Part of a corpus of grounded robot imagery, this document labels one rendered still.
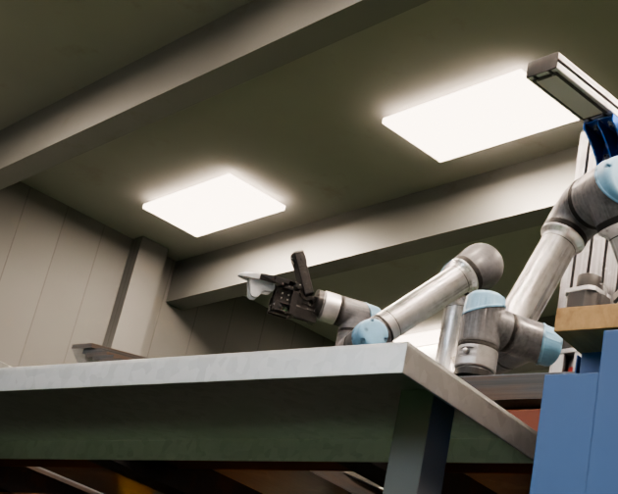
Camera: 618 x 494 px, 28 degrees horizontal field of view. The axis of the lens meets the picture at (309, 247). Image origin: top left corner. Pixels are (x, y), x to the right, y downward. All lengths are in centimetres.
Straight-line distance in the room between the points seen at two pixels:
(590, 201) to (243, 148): 701
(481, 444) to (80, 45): 751
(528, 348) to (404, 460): 110
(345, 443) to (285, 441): 9
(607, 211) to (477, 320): 39
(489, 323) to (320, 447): 83
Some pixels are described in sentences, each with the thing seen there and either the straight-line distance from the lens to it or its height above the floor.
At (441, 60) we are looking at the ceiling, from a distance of 785.
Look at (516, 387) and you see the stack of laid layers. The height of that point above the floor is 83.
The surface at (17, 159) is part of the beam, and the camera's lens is 965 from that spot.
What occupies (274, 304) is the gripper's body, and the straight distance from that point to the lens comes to 295.
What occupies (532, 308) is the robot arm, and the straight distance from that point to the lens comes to 246.
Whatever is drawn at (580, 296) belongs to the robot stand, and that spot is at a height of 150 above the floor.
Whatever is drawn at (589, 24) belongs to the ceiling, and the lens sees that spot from 737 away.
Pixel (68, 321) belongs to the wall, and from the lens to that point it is 1105.
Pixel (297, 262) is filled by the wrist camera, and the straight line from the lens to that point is 298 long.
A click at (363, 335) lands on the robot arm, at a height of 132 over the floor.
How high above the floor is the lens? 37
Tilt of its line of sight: 23 degrees up
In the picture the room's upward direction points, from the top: 13 degrees clockwise
